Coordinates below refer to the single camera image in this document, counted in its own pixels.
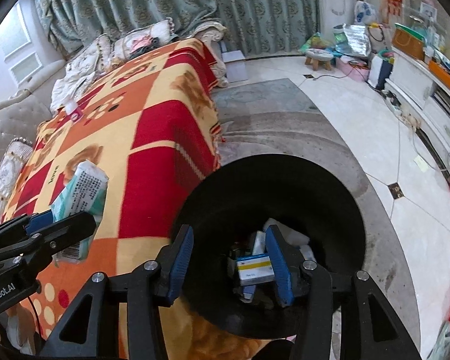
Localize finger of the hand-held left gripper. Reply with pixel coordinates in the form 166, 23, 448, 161
0, 212, 57, 254
0, 211, 99, 269

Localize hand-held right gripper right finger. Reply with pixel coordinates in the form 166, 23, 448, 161
265, 225, 422, 360

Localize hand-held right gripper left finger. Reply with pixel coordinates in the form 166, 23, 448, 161
39, 224, 195, 360

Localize yellow striped white box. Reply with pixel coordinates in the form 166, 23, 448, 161
235, 255, 276, 286

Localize printed tissue packet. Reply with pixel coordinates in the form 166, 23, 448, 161
50, 160, 109, 267

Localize black trash bin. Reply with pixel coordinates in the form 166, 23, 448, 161
178, 154, 366, 339

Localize person's left forearm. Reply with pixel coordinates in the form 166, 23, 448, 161
5, 313, 36, 355

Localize white beaded cushion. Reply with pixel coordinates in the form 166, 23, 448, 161
0, 139, 34, 227

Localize beige tufted sofa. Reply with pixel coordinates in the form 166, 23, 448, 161
0, 22, 229, 211

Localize white bottle pink label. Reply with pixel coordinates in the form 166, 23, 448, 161
65, 100, 84, 122

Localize red orange printed blanket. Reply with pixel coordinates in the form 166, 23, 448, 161
0, 37, 271, 360

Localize white crumpled cloth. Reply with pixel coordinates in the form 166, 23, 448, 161
50, 65, 109, 113

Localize grey rug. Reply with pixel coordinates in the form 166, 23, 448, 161
212, 78, 421, 360

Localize cream embroidered cushion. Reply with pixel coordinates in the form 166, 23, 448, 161
65, 34, 113, 79

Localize cream floral cushion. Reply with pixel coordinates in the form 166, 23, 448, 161
112, 18, 175, 61

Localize pink box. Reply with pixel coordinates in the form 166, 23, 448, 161
337, 58, 370, 82

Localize small wooden stool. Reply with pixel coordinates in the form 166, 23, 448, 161
304, 49, 334, 72

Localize white navy shopping bag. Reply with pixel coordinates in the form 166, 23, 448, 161
367, 54, 394, 90

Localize white cabinet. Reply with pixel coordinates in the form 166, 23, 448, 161
382, 47, 450, 181

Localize silver foil bag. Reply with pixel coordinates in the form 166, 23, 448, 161
343, 23, 372, 59

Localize lace-covered standing air conditioner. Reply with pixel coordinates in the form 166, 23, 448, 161
314, 0, 361, 51

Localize orange gift bag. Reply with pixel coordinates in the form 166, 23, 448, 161
392, 22, 425, 61

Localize green patterned curtain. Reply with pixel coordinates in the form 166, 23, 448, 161
34, 0, 319, 61

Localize white blue plastic bag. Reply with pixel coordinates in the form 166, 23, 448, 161
354, 0, 377, 25

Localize black cable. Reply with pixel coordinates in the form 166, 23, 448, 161
26, 296, 46, 342

